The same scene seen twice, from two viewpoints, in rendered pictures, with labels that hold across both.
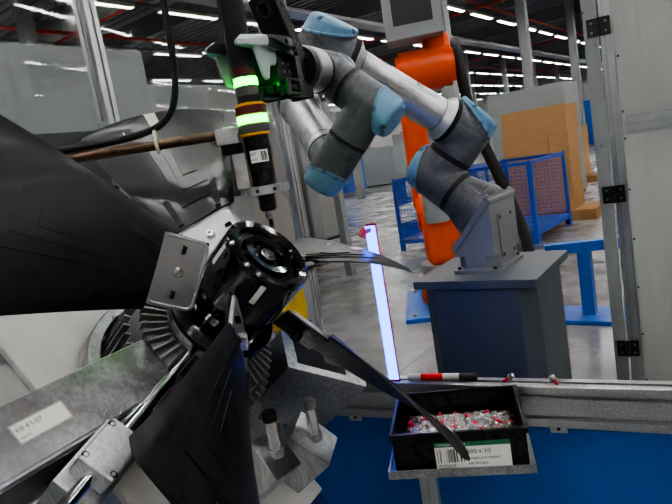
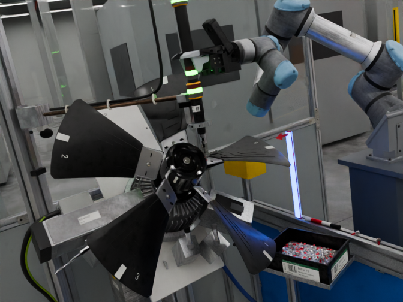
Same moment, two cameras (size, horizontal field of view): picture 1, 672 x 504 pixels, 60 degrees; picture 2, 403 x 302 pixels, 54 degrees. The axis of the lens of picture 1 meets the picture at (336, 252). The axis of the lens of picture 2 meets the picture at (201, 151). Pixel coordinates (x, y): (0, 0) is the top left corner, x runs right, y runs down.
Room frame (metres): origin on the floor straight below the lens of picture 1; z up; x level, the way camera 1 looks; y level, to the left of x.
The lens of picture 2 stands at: (-0.13, -0.50, 1.50)
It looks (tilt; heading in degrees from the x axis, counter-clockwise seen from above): 14 degrees down; 31
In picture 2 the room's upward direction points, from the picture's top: 10 degrees counter-clockwise
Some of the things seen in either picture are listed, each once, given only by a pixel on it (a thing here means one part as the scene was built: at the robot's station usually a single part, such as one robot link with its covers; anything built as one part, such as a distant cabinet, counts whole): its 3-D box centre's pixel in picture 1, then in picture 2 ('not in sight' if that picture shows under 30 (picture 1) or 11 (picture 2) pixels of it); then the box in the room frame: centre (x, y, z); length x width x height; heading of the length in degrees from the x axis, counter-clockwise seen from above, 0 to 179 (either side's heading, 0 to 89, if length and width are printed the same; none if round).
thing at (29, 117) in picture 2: not in sight; (33, 115); (0.77, 0.71, 1.39); 0.10 x 0.07 x 0.09; 97
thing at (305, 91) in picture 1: (282, 70); (220, 58); (0.95, 0.04, 1.47); 0.12 x 0.08 x 0.09; 152
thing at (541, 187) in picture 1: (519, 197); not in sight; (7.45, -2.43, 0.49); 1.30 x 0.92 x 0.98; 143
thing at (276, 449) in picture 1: (272, 433); (188, 237); (0.73, 0.12, 0.99); 0.02 x 0.02 x 0.06
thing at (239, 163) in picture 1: (252, 160); (194, 109); (0.85, 0.10, 1.34); 0.09 x 0.07 x 0.10; 97
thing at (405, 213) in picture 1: (444, 205); not in sight; (8.03, -1.58, 0.49); 1.27 x 0.88 x 0.98; 143
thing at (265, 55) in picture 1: (260, 58); (197, 61); (0.84, 0.06, 1.48); 0.09 x 0.03 x 0.06; 163
